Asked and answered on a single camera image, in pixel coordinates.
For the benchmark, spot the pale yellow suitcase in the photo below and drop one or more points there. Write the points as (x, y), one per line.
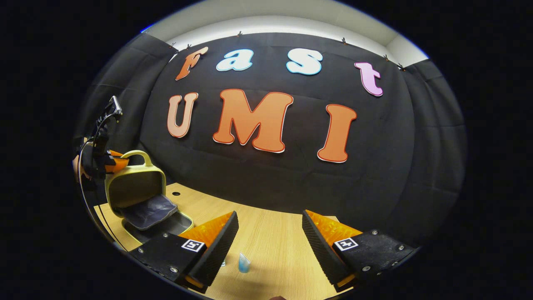
(133, 185)

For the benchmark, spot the blue and white tube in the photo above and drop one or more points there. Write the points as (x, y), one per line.
(244, 263)

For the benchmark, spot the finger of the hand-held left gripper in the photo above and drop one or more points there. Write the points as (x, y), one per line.
(117, 163)

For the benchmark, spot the black backdrop cloth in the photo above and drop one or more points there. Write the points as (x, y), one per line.
(291, 179)

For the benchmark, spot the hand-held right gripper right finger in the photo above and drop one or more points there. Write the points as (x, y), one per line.
(320, 250)

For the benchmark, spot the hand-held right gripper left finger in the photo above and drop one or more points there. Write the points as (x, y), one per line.
(218, 250)

